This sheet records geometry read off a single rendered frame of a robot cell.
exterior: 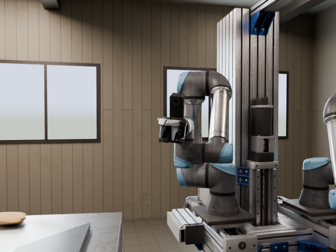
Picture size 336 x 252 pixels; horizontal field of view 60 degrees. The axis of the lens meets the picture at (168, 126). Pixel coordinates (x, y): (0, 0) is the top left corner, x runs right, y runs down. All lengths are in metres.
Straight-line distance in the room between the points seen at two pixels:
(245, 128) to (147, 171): 2.97
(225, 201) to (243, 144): 0.35
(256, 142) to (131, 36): 3.23
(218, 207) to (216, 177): 0.13
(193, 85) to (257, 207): 0.67
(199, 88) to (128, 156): 3.09
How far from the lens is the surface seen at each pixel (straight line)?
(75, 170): 4.32
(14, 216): 1.33
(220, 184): 1.33
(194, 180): 1.34
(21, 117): 4.36
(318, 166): 1.57
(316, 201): 1.60
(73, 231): 1.12
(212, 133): 1.11
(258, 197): 1.53
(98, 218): 1.30
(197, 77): 1.32
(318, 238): 1.59
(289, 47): 5.33
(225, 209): 1.34
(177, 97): 0.92
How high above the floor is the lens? 1.46
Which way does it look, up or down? 1 degrees down
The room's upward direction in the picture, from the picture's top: straight up
